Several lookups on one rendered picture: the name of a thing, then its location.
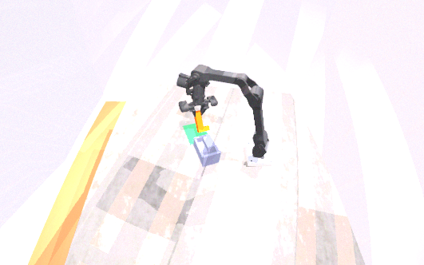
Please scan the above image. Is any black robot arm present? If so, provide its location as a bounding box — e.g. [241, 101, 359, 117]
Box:
[176, 65, 270, 159]

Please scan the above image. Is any orange block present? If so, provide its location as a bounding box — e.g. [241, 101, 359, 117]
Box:
[194, 110, 210, 133]

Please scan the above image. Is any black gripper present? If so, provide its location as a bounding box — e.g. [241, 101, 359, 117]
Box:
[178, 92, 218, 117]

